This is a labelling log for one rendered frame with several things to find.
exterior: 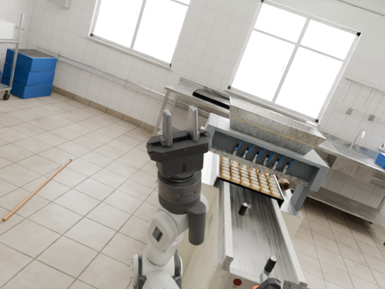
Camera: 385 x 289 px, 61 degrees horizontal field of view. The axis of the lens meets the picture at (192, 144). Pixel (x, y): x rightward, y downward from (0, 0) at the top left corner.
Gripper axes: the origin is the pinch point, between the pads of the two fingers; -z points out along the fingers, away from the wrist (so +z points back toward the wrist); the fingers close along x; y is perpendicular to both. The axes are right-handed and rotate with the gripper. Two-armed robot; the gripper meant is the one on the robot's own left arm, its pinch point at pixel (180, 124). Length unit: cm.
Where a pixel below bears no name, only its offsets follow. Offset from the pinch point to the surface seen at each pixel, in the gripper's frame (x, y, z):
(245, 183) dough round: 69, -73, 95
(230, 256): 27, -17, 71
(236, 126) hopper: 70, -90, 67
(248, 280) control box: 32, -11, 81
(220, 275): 24, -18, 83
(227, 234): 33, -30, 77
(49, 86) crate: -35, -467, 190
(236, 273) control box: 29, -14, 80
